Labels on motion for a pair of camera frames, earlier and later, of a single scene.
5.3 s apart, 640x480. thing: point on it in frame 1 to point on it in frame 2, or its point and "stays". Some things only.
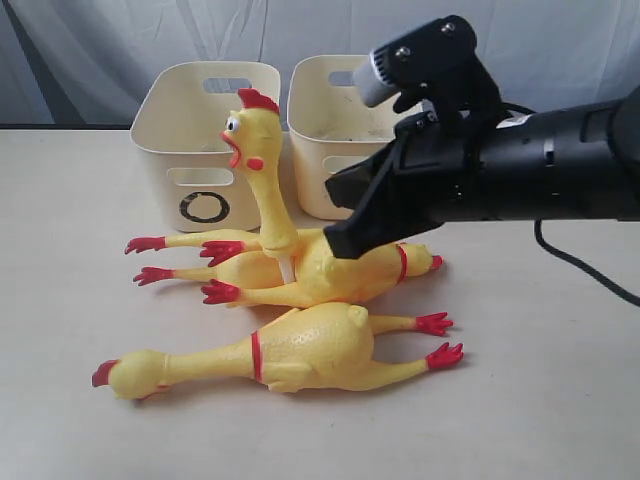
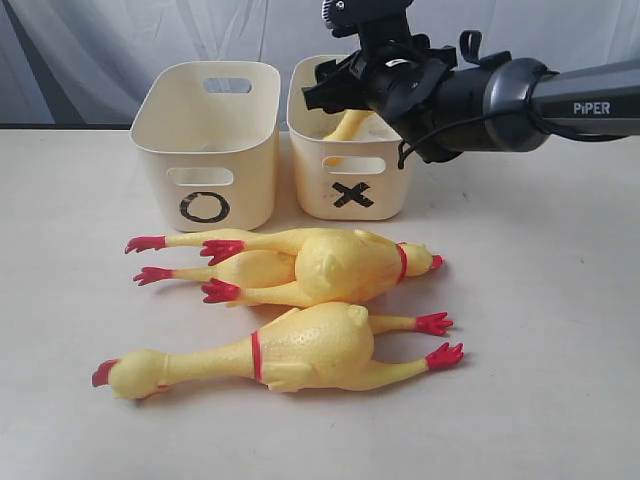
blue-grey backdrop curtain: x=74 y=63 stays
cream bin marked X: x=333 y=129 stays
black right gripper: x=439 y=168 to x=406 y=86
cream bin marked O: x=180 y=115 stays
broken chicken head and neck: x=257 y=129 to x=349 y=125
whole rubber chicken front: x=326 y=346 stays
